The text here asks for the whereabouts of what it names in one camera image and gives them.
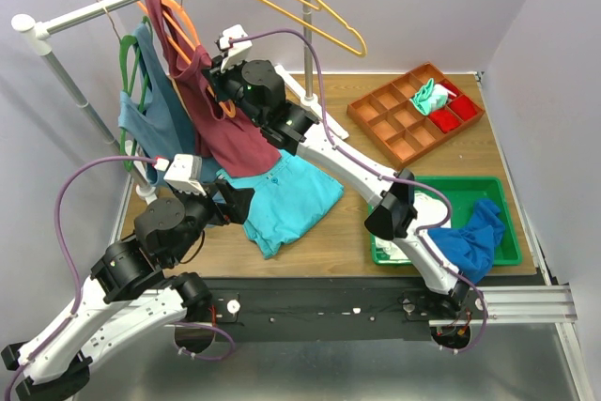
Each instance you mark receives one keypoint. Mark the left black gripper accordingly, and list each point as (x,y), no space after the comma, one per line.
(225,205)

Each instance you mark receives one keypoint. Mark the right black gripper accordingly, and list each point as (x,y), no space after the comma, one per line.
(215,77)

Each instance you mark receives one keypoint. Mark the maroon tank top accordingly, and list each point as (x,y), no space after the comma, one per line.
(236,145)

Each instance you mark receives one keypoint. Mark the orange hanger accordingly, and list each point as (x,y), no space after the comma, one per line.
(185,30)

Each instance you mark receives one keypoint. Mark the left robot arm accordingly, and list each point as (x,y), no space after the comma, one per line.
(127,293)

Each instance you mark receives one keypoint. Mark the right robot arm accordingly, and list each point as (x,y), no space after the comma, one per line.
(256,89)

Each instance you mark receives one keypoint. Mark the blue-grey hanging tank top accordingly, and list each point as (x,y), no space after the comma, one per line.
(165,128)

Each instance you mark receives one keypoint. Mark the green hanger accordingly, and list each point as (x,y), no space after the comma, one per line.
(126,43)

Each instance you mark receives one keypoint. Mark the yellow hanger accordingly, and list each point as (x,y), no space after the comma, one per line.
(300,2)

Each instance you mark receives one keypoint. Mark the turquoise folded shirt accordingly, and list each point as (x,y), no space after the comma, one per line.
(289,200)

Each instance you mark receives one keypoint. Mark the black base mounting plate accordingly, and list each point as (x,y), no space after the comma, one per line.
(323,309)

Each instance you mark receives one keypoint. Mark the orange compartment tray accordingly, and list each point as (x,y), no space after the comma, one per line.
(396,128)

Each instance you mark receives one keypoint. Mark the mint green cloth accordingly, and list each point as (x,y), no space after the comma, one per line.
(430,97)

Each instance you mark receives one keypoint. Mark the white cloth in bin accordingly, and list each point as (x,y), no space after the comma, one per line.
(427,204)

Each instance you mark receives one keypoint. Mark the white clothes rack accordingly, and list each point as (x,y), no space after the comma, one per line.
(37,33)

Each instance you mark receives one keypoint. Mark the green plastic bin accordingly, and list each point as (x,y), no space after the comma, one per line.
(463,193)

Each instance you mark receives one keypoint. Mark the red cloth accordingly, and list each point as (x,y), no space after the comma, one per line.
(454,114)

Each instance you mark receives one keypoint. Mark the royal blue cloth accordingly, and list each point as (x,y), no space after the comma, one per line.
(472,247)

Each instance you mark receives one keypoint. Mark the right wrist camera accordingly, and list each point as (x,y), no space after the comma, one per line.
(233,53)

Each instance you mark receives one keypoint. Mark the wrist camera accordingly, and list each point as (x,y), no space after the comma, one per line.
(233,53)
(182,173)

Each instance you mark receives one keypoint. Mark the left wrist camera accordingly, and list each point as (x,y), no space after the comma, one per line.
(182,173)

